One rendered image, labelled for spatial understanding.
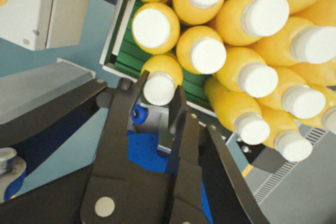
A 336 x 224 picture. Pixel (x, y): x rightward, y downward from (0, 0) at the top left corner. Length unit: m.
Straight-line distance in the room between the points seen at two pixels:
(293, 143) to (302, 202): 2.36
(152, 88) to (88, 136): 1.58
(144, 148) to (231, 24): 0.26
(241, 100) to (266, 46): 0.08
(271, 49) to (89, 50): 1.30
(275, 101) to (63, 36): 0.31
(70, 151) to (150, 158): 1.67
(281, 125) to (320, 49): 0.12
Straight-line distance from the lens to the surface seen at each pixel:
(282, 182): 2.29
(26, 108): 0.95
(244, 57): 0.25
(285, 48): 0.26
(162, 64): 0.23
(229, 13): 0.24
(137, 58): 0.40
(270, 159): 0.44
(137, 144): 0.34
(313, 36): 0.24
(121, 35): 0.40
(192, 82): 0.41
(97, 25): 1.39
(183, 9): 0.23
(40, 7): 0.23
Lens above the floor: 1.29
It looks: 68 degrees down
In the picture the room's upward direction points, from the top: 177 degrees counter-clockwise
